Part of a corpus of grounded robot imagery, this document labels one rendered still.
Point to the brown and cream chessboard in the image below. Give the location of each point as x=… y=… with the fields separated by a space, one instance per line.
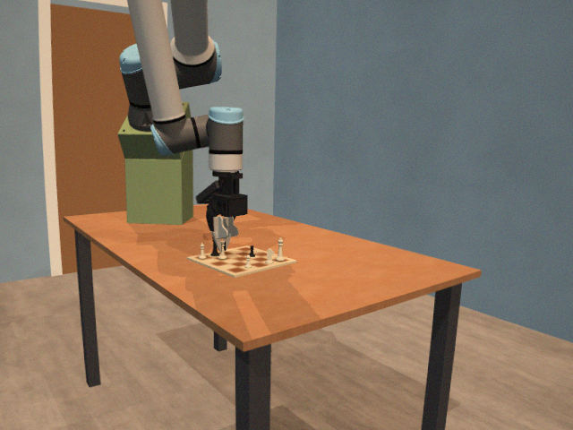
x=234 y=264

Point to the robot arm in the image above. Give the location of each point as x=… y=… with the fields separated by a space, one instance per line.
x=195 y=63

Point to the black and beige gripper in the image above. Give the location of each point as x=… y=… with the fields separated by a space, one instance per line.
x=232 y=205

